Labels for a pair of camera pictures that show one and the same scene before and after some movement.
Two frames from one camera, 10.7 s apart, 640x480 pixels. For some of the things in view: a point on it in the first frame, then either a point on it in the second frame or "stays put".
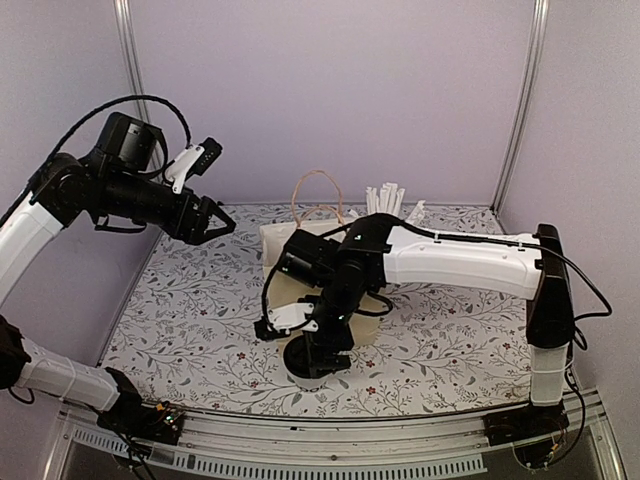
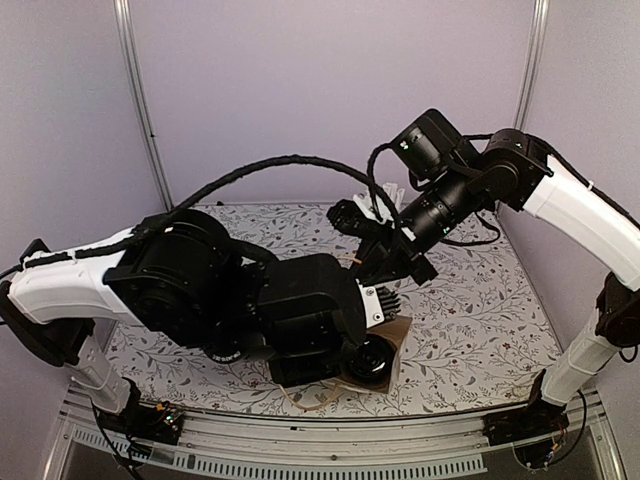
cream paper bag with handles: x=317 y=207 -> x=395 y=330
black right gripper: x=341 y=342 -> x=402 y=259
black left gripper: x=180 y=228 -> x=306 y=374
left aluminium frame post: x=127 y=35 stays put
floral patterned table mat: x=183 y=330 stays put
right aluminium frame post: x=540 y=28 stays put
